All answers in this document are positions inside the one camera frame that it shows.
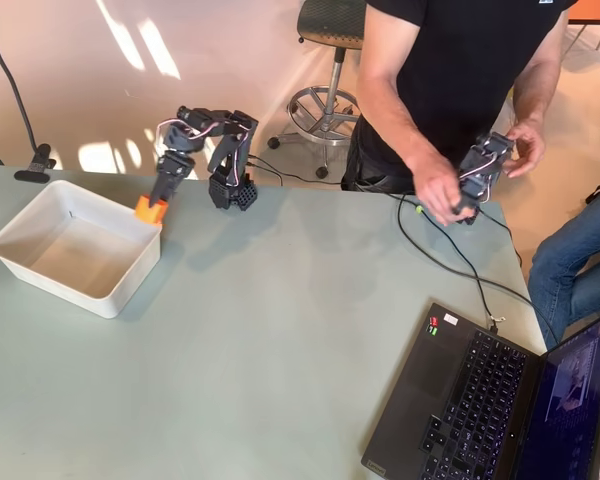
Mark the white plastic bin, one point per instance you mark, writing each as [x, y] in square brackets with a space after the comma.
[85, 250]

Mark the person's left forearm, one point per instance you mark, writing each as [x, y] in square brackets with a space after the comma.
[537, 90]

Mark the metal stool with green seat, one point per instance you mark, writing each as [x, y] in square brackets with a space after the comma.
[330, 90]

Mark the person's left hand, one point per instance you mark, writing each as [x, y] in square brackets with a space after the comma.
[527, 147]

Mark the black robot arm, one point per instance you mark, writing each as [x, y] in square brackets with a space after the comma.
[230, 145]

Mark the person's torso in black shirt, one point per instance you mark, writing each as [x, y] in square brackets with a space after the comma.
[455, 75]

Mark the black leader arm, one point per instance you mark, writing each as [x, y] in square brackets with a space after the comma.
[482, 170]

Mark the black table clamp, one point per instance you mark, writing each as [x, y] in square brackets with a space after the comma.
[37, 162]

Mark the dark grey laptop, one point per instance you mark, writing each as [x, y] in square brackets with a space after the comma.
[460, 395]

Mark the orange cube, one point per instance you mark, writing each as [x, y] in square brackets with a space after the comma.
[150, 214]

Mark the person's right hand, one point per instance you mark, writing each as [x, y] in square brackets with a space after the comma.
[437, 195]

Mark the seated person's leg in jeans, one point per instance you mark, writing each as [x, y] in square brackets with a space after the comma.
[570, 265]

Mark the person's right forearm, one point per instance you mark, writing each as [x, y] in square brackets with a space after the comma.
[405, 130]

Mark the orange table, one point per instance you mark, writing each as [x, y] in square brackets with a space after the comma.
[587, 10]

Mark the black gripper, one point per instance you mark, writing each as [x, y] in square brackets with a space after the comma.
[172, 169]

